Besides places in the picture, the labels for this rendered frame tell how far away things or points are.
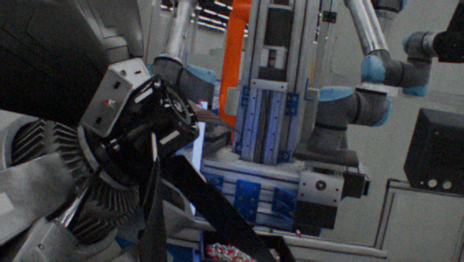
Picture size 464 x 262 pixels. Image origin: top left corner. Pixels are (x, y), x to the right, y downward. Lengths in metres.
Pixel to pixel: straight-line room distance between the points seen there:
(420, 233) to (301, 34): 1.67
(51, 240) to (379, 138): 2.29
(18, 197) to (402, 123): 2.33
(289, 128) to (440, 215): 1.48
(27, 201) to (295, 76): 1.25
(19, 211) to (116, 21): 0.41
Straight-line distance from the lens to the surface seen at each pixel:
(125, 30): 0.77
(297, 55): 1.60
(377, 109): 1.48
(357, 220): 2.70
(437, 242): 2.89
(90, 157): 0.63
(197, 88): 1.48
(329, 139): 1.41
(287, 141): 1.63
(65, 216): 0.51
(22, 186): 0.54
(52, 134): 0.65
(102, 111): 0.59
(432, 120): 1.08
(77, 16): 0.55
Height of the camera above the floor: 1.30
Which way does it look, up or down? 8 degrees down
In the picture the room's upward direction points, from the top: 7 degrees clockwise
